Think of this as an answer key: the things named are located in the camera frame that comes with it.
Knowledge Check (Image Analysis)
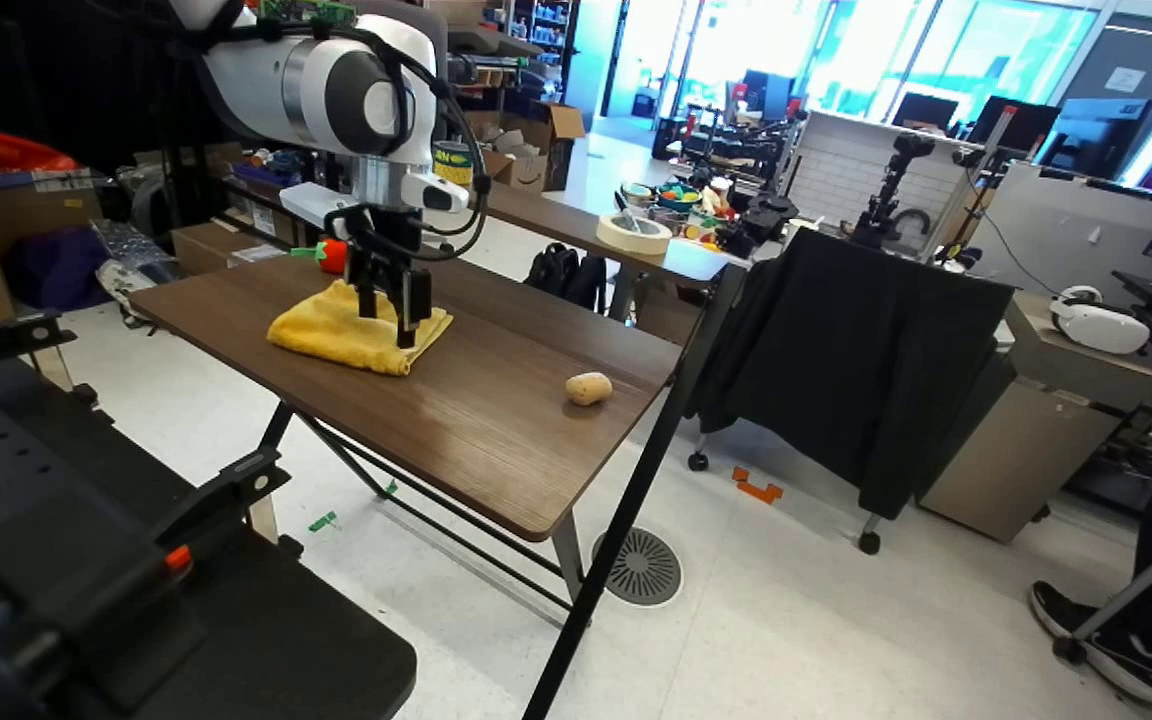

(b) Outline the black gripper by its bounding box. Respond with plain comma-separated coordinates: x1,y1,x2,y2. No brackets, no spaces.
323,201,440,350

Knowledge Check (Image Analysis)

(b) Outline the orange yellow towel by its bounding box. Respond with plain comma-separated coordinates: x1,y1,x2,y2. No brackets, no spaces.
263,276,454,380

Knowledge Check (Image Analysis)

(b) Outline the beige potato toy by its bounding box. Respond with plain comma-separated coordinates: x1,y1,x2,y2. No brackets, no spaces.
561,366,617,409

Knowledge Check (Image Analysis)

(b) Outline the yellow green can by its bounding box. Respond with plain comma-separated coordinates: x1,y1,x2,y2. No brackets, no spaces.
434,135,479,190

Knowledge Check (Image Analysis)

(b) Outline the black backpack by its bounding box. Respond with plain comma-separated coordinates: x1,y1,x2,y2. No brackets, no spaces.
519,240,610,315

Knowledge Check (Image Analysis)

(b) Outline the open flap cardboard box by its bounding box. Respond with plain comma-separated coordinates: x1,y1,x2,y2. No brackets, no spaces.
469,104,587,197

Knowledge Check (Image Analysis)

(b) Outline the black clamp with orange trigger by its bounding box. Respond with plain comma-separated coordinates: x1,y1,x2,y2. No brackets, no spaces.
132,446,296,592

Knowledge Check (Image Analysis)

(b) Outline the blue storage bin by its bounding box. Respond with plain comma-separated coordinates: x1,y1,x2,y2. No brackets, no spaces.
0,225,113,313

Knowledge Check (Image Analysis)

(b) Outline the black perforated platform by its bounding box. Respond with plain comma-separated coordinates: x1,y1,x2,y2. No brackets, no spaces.
0,305,419,720

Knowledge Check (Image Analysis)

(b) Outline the brown cardboard box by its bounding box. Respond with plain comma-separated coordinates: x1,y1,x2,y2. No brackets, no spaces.
0,171,106,257

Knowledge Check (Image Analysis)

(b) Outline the round metal floor drain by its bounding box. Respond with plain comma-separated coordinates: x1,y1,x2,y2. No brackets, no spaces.
597,524,687,610

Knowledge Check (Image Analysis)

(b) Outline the black draped cart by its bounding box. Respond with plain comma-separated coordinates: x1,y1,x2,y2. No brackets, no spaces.
687,229,1015,554

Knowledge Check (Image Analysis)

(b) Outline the black articulated stand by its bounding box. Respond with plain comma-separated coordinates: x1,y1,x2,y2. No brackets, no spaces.
850,128,938,257

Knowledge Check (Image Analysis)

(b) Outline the beige cabinet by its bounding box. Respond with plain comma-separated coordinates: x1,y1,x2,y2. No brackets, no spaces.
915,290,1152,547

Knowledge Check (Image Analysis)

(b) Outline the white VR headset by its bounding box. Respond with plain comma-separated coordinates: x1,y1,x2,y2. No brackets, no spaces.
1048,278,1152,359

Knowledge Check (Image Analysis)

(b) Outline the dark screen monitor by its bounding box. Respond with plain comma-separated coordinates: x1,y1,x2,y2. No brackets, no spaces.
1037,92,1152,183

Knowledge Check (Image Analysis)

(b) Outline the grey wheeled office chair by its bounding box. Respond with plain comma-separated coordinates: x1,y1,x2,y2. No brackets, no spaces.
1053,524,1152,673

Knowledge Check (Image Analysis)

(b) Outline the wooden desk with black frame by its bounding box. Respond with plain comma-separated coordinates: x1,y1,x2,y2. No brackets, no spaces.
128,133,747,720

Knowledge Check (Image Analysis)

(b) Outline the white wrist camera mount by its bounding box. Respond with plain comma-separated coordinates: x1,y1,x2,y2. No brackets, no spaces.
274,181,354,233

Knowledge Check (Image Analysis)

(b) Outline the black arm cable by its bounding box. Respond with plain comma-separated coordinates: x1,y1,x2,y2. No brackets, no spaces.
380,14,497,261

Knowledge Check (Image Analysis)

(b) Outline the black clamp with red handle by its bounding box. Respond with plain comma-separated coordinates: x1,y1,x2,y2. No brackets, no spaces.
0,307,79,399

